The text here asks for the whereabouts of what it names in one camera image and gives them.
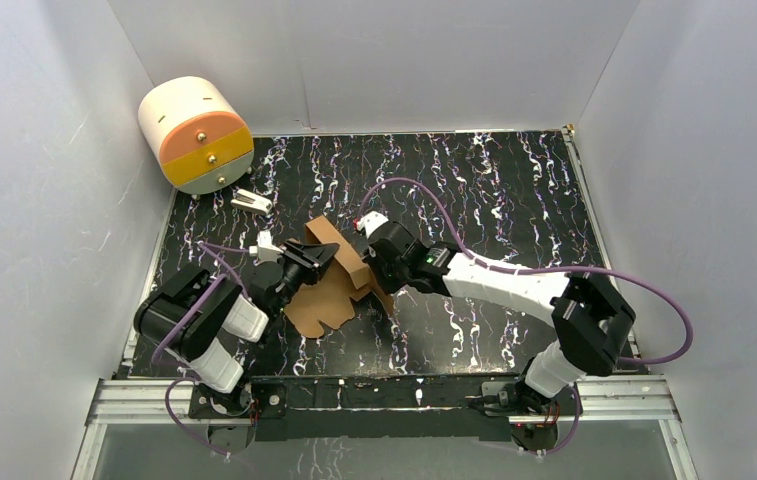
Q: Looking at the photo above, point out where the white stapler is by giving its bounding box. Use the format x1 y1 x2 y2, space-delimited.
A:
230 189 274 215

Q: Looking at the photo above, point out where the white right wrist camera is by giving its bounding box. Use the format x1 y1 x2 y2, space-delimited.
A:
355 211 388 238

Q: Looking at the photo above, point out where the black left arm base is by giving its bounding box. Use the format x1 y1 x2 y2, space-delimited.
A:
189 380 288 452

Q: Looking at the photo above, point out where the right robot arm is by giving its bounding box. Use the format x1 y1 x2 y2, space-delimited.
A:
356 212 636 414

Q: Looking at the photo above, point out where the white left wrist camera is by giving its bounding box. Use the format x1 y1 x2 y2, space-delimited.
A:
248 230 283 263

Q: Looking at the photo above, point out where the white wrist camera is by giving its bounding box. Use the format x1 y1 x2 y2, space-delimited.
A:
248 230 283 263
355 211 388 238

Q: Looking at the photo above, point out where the brown cardboard box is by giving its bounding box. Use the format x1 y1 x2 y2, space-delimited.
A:
284 216 394 339

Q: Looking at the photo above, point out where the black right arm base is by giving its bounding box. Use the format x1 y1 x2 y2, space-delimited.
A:
468 381 584 457

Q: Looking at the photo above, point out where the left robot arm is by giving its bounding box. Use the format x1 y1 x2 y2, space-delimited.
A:
133 231 340 416

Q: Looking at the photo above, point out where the aluminium front rail frame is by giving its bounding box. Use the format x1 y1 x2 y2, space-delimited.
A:
73 373 697 479

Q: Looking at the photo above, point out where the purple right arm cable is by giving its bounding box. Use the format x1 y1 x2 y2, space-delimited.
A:
359 177 695 457

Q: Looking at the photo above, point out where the round pastel drawer cabinet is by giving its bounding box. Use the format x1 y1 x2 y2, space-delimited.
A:
137 76 254 195

